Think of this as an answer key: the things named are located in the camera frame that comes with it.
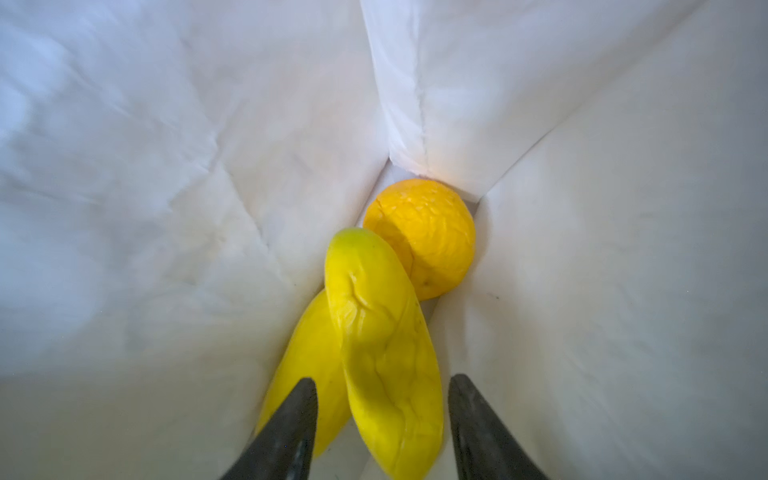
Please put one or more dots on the white canvas grocery bag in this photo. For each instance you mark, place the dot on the white canvas grocery bag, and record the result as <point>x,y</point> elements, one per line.
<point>173,171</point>

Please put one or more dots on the large yellow mango toy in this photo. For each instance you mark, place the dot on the large yellow mango toy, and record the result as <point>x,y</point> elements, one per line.
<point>312,352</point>

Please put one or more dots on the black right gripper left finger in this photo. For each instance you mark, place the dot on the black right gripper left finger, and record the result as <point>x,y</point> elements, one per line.
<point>283,449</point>

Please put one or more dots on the yellow banana toy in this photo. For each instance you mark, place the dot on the yellow banana toy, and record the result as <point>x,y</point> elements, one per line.
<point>388,358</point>

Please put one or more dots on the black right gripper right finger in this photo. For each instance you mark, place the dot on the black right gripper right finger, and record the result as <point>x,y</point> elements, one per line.
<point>483,447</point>

